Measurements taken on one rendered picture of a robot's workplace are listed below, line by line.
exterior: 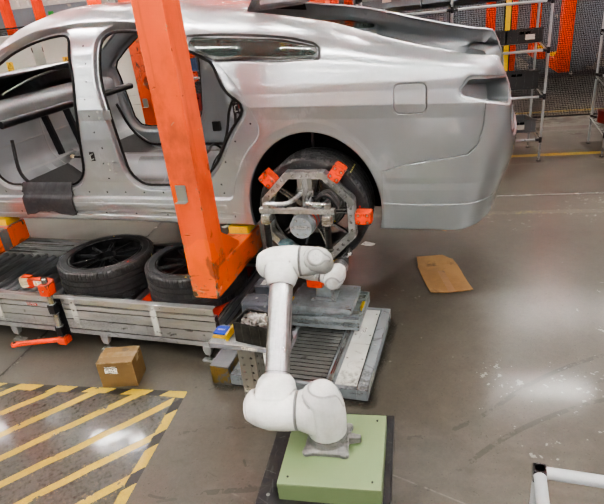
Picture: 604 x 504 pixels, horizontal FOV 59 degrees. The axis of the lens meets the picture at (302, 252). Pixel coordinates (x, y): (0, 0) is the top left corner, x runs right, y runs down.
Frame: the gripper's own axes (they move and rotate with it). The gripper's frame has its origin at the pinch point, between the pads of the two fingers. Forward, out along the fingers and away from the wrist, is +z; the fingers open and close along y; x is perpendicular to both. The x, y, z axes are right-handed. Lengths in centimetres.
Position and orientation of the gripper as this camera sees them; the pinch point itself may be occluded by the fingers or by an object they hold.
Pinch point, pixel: (348, 249)
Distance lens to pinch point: 313.0
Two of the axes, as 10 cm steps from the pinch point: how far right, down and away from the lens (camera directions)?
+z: 2.9, -4.4, 8.5
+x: -7.4, -6.7, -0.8
